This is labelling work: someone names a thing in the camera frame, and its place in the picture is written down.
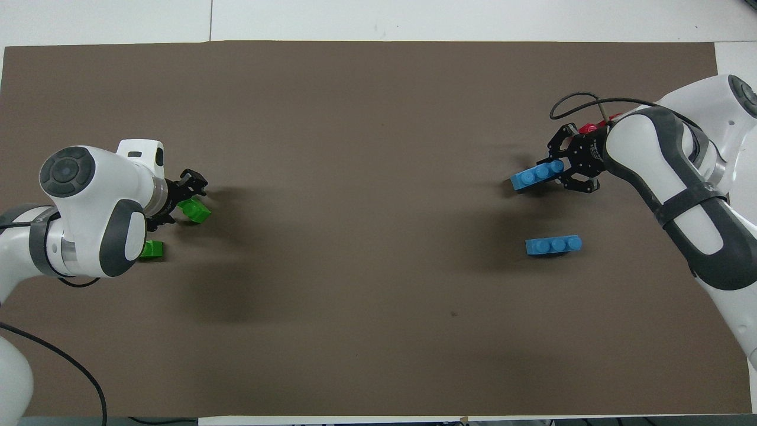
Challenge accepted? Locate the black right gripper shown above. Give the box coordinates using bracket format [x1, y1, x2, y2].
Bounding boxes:
[536, 123, 610, 194]

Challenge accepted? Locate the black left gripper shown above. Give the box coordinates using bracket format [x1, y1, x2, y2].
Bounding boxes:
[145, 169, 208, 232]

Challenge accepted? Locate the blue three-stud toy block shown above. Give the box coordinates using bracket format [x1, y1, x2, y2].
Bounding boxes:
[525, 235, 583, 256]
[510, 160, 566, 193]

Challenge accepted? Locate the brown table mat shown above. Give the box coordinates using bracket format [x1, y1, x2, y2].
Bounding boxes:
[0, 40, 753, 418]

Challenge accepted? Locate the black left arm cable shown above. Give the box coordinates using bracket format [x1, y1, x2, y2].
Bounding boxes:
[0, 322, 109, 426]

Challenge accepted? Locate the thin black cable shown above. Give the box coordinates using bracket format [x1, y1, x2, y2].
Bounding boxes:
[127, 416, 199, 426]

